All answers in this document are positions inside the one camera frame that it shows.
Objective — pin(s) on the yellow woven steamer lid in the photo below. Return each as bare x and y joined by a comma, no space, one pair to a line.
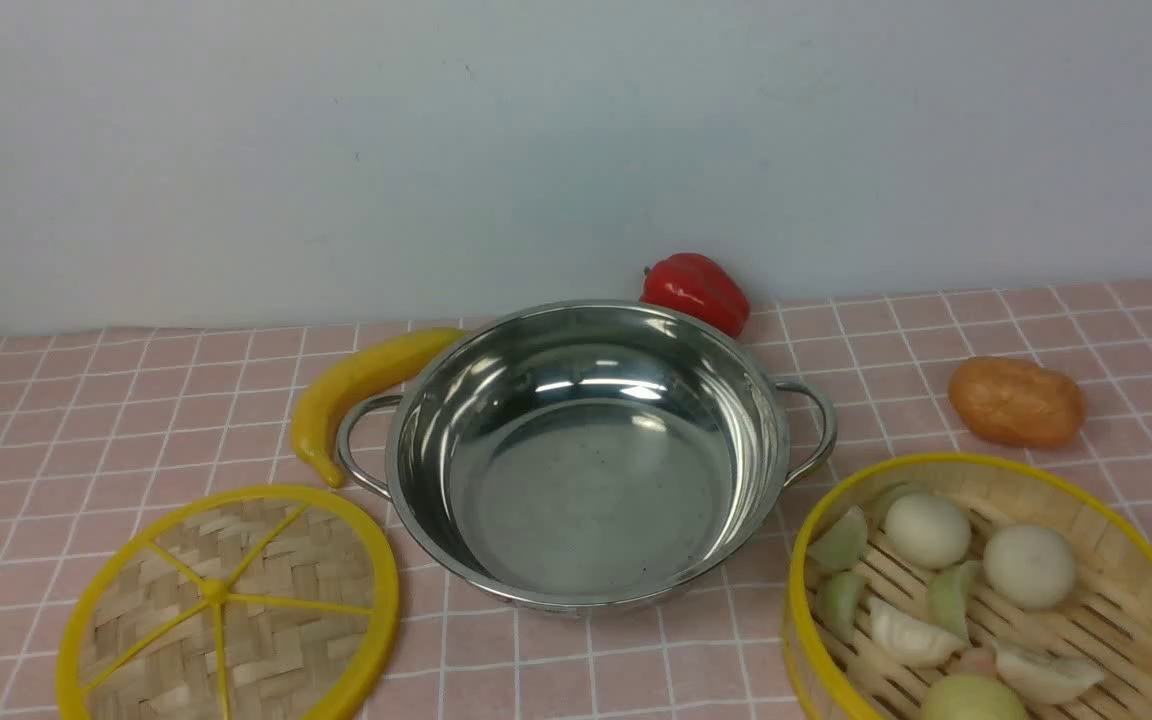
270,602

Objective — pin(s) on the yellow bamboo steamer basket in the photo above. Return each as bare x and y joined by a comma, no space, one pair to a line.
1107,620

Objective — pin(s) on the stainless steel pot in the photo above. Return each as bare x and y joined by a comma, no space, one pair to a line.
586,456

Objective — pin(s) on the pink checkered tablecloth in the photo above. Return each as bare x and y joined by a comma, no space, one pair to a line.
102,432

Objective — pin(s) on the yellow banana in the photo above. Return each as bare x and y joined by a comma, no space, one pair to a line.
318,414

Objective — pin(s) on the red bell pepper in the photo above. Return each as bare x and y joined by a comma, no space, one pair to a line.
693,284

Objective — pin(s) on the white dumpling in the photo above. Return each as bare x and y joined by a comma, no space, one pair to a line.
908,640
1042,678

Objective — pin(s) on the white round bun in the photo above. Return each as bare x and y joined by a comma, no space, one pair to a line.
1031,566
928,530

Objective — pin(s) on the yellowish green round bun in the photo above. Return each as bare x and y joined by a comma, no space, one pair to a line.
970,696

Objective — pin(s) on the pink dumpling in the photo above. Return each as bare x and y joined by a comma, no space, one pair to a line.
977,661

